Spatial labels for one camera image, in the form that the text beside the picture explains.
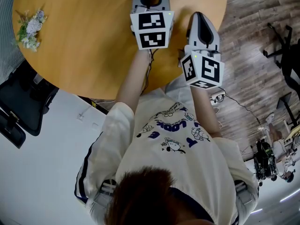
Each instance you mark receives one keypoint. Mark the white printed t-shirt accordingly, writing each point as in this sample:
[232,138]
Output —
[178,163]

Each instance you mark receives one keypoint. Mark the white and purple flower bouquet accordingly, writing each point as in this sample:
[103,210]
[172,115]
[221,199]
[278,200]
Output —
[30,29]

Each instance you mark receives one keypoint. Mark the black wheeled machine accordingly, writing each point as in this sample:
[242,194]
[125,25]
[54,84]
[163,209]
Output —
[264,158]

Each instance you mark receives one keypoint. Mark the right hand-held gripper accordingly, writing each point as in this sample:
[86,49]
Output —
[211,70]

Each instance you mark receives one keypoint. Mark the black chair base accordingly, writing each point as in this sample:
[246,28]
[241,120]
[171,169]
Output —
[284,46]

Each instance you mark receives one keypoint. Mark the black office chair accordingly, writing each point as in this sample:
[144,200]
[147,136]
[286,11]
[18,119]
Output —
[23,102]

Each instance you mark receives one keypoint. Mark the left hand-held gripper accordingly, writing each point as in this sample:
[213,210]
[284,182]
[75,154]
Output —
[152,20]

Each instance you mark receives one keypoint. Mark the person's right forearm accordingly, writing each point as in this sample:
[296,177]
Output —
[204,111]

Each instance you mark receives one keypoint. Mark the person's left forearm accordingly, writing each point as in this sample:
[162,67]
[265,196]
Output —
[133,78]

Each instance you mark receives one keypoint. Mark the black floor stand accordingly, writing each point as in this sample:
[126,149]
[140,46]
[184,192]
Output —
[287,107]

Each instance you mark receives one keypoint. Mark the white power strip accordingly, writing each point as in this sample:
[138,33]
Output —
[216,98]

